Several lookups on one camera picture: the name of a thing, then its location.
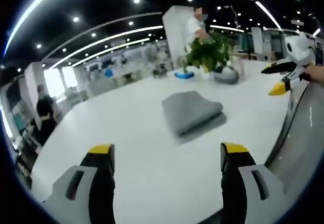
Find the grey towel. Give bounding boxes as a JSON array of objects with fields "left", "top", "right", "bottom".
[{"left": 161, "top": 90, "right": 227, "bottom": 140}]

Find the grey round plant pot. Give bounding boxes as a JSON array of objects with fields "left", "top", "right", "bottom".
[{"left": 213, "top": 65, "right": 240, "bottom": 85}]

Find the person's right hand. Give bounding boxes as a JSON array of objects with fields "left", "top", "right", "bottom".
[{"left": 303, "top": 64, "right": 324, "bottom": 85}]

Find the black cable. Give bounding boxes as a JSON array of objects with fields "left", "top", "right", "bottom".
[{"left": 308, "top": 46, "right": 320, "bottom": 66}]

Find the white square pillar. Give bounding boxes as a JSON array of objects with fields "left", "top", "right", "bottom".
[{"left": 161, "top": 5, "right": 195, "bottom": 71}]

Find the green potted plant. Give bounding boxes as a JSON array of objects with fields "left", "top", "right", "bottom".
[{"left": 177, "top": 30, "right": 237, "bottom": 73}]

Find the blue shallow dish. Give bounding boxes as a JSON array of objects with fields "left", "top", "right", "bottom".
[{"left": 174, "top": 71, "right": 195, "bottom": 79}]

